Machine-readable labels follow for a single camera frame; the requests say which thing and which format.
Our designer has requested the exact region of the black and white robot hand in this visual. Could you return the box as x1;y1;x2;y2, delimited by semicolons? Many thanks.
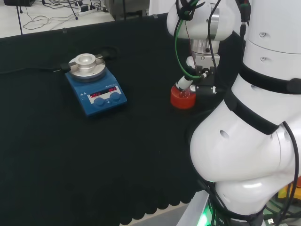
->
176;55;222;96

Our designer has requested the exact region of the blue-base heater with metal block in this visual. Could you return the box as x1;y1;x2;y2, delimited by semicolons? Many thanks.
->
60;53;128;118

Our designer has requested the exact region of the grey metal cabinet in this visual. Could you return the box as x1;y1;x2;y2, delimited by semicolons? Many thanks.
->
104;0;151;21

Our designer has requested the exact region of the white power strip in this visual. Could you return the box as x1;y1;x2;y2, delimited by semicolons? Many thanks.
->
78;8;104;16

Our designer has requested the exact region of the black bench cloth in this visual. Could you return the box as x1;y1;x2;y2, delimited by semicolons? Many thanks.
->
0;12;247;226

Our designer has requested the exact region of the thin dark pole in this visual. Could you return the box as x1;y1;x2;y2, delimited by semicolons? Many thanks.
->
16;0;24;35

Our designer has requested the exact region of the black box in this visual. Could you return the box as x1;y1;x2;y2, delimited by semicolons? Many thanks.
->
3;0;36;7

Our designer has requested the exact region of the red ring flask stand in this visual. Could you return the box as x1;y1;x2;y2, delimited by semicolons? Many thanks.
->
170;84;197;109

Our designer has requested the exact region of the green robot cable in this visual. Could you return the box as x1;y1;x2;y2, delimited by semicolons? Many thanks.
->
174;18;203;80

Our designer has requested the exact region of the black heater cable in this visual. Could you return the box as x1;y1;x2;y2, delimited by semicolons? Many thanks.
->
0;67;62;75

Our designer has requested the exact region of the thin black floor cable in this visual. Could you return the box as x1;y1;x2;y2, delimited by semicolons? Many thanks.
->
23;6;79;31

